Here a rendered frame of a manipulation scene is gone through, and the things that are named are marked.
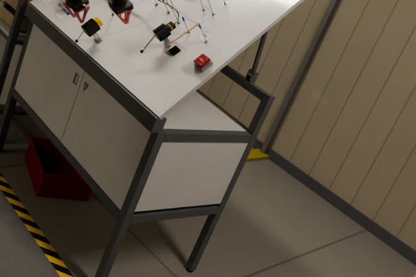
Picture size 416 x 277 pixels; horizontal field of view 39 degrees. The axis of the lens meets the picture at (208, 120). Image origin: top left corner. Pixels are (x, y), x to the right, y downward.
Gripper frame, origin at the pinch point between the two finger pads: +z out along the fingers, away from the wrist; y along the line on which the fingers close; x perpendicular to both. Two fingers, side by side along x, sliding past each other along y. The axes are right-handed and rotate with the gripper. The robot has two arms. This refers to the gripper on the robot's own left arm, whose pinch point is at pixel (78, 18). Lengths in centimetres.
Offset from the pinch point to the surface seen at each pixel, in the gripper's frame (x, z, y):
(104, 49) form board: -10.8, 21.0, 1.0
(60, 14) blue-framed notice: -14, 23, 42
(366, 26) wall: -231, 104, 1
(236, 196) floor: -92, 173, -9
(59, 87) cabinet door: 3, 48, 23
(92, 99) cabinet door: 1.4, 39.3, -4.0
